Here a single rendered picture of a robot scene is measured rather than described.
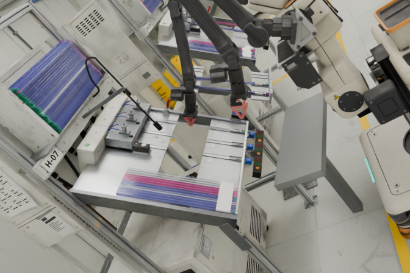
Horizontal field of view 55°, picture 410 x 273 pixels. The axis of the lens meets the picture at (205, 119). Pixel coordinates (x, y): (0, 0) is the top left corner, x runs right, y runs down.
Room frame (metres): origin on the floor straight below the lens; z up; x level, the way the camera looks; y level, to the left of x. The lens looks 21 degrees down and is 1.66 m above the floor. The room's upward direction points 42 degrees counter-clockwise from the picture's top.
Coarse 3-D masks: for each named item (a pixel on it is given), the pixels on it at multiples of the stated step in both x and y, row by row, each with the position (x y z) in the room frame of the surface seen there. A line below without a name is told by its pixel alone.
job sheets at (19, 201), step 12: (0, 168) 1.67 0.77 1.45; (0, 180) 1.70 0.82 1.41; (12, 180) 1.68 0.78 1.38; (0, 192) 1.72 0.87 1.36; (12, 192) 1.70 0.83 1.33; (24, 192) 1.67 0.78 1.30; (0, 204) 1.77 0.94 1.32; (12, 204) 1.74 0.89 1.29; (24, 204) 1.71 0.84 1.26; (36, 204) 1.67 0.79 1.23; (12, 216) 1.78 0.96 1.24; (48, 216) 1.69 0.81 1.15; (60, 228) 1.70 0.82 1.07; (72, 228) 1.67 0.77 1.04
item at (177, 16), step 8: (176, 8) 1.84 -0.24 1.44; (176, 16) 1.87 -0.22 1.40; (176, 24) 1.88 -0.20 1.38; (184, 24) 1.89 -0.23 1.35; (176, 32) 1.89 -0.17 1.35; (184, 32) 1.88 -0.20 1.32; (176, 40) 1.89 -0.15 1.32; (184, 40) 1.88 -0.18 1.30; (184, 48) 1.88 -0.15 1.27; (184, 56) 1.88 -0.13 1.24; (184, 64) 1.89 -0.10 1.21; (192, 64) 1.90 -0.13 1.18; (184, 72) 1.89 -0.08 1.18; (192, 72) 1.87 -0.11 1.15; (184, 80) 1.89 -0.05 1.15; (192, 80) 1.87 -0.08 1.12
